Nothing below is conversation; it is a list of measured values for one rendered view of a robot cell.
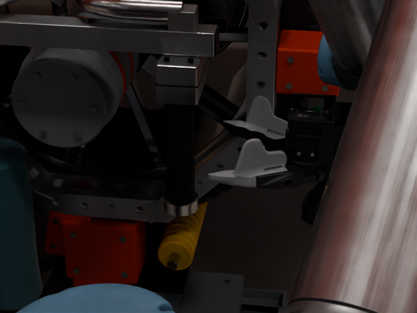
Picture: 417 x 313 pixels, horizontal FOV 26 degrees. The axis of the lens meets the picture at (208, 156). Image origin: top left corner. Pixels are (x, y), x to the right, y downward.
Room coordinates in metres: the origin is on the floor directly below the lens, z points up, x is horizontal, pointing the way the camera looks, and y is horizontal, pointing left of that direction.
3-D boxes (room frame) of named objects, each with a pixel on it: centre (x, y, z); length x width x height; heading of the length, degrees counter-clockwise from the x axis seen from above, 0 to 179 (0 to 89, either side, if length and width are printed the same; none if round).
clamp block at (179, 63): (0.99, 0.03, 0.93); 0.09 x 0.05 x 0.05; 172
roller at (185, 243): (1.30, 0.04, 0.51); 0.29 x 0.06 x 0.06; 172
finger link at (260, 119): (1.00, -0.06, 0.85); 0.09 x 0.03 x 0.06; 51
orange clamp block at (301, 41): (1.18, -0.14, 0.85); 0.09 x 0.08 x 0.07; 82
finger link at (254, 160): (0.90, -0.05, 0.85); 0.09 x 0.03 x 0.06; 113
